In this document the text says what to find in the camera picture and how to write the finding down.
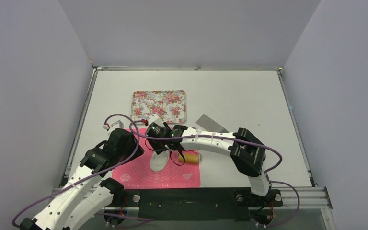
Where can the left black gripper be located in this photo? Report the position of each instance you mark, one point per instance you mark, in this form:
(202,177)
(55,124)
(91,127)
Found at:
(139,152)

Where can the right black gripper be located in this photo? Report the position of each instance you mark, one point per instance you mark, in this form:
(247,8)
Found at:
(158,144)

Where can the white dough piece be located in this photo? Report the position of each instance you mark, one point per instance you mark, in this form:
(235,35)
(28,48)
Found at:
(158,161)

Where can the wooden dough roller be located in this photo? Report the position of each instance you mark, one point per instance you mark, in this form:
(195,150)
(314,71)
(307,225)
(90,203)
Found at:
(190,158)

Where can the metal spatula wooden handle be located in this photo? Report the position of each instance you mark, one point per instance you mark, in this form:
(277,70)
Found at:
(208,124)

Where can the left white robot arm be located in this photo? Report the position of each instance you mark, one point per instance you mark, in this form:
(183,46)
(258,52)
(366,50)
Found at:
(90,188)

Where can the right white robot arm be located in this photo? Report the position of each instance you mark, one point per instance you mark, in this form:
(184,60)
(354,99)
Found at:
(245,150)

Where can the pink silicone baking mat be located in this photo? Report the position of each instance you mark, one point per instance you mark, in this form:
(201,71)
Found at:
(137,173)

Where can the floral tray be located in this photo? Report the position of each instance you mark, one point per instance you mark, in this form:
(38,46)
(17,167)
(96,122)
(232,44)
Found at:
(169,105)

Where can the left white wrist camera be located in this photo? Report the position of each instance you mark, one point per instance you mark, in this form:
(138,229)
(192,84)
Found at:
(113,126)

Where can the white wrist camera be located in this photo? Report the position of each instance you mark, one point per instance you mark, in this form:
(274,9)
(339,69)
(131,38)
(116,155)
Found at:
(154,118)
(113,126)

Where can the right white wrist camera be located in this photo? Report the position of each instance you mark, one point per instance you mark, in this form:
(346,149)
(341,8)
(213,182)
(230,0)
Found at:
(154,118)

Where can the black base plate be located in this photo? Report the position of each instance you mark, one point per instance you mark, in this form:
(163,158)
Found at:
(196,204)

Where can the aluminium front rail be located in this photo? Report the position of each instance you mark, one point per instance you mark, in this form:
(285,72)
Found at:
(307,197)

